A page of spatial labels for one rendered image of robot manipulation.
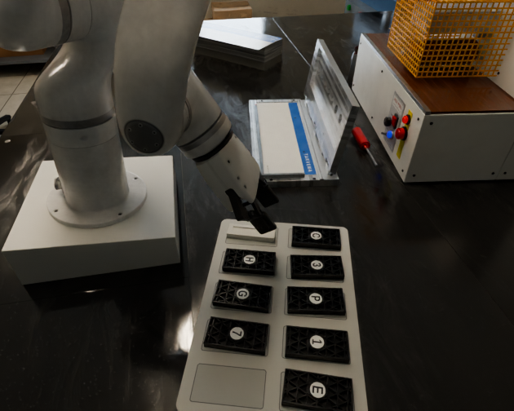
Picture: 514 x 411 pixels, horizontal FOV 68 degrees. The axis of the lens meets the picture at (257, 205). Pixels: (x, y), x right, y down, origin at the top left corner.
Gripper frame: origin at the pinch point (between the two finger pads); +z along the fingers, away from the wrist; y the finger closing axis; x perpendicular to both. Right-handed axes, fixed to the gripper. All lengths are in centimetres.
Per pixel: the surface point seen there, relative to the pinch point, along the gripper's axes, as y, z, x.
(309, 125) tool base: -54, 16, 0
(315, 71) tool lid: -67, 7, 7
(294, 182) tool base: -25.8, 14.0, -3.2
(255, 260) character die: 0.6, 9.6, -8.2
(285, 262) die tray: -0.6, 13.6, -4.1
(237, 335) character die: 16.6, 8.7, -9.2
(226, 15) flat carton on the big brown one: -352, 17, -92
